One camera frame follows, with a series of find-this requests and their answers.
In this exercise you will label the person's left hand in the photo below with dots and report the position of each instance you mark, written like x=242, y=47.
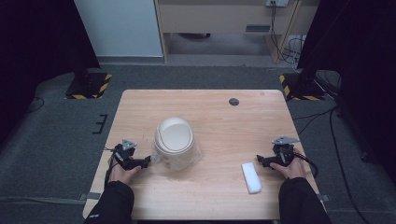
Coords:
x=123, y=174

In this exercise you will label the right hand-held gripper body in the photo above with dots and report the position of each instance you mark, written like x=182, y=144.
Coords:
x=283, y=151

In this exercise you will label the person's right hand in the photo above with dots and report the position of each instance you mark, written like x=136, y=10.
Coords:
x=294, y=169

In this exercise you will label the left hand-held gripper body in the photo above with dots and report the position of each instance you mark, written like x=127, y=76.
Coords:
x=125, y=152

